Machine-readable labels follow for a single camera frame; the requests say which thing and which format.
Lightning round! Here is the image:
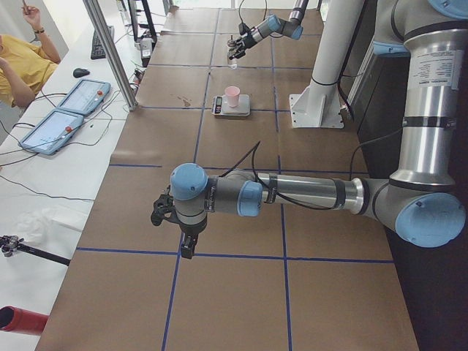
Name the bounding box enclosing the white support column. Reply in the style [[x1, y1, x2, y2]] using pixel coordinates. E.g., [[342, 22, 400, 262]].
[[311, 0, 365, 88]]

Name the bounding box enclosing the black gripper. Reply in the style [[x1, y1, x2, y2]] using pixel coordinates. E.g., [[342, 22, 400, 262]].
[[228, 29, 256, 61], [179, 218, 208, 259]]

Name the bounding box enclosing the aluminium frame post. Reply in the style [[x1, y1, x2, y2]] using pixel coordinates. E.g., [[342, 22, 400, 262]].
[[83, 0, 137, 111]]

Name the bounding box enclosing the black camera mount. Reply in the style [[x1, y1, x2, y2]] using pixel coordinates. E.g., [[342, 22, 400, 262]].
[[151, 185, 179, 226]]

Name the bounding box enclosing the black tripod clamp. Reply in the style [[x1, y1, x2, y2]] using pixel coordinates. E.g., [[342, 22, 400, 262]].
[[1, 235, 71, 266]]

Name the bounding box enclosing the black computer mouse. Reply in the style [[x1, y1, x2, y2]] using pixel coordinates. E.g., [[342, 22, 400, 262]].
[[72, 68, 90, 78]]

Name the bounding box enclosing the lower blue teach pendant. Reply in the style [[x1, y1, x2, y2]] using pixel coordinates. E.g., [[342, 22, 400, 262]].
[[18, 109, 84, 156]]

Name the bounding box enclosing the blue teach pendant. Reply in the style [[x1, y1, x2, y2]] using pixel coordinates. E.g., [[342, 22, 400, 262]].
[[56, 79, 111, 116], [18, 109, 84, 156]]

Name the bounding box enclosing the upper blue teach pendant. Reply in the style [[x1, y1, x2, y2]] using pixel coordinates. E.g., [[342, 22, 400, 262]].
[[56, 79, 111, 116]]

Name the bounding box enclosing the clear glass sauce bottle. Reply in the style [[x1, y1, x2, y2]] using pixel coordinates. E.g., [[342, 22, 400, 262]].
[[227, 35, 238, 69]]

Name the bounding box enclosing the white column base plate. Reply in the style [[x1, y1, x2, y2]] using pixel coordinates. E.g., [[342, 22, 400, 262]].
[[289, 82, 344, 129]]

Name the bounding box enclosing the red cylinder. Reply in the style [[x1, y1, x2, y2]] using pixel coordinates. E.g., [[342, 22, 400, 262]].
[[1, 306, 49, 336]]

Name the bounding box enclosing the white electronic kitchen scale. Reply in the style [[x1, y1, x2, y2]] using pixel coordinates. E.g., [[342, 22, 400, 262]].
[[212, 94, 252, 118]]

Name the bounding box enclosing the pink plastic cup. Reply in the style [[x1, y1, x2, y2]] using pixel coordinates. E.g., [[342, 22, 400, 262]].
[[224, 86, 241, 107]]

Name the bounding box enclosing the black keyboard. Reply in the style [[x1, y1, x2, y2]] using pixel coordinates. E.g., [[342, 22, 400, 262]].
[[90, 31, 106, 60]]

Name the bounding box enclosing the person in yellow shirt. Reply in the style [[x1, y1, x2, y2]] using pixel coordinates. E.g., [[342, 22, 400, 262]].
[[1, 4, 61, 108]]

